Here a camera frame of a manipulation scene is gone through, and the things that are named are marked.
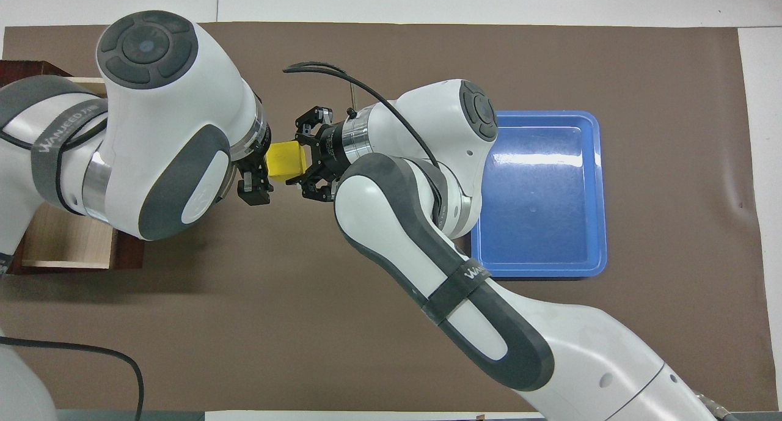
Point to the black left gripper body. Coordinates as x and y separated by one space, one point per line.
255 155

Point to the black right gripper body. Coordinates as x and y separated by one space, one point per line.
330 155

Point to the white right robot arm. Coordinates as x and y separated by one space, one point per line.
397 225

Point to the yellow cube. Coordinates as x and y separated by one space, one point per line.
286 161

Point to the brown table mat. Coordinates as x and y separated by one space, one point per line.
244 335

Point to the blue plastic tray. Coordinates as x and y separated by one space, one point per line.
537 195

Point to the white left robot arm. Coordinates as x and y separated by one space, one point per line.
159 134

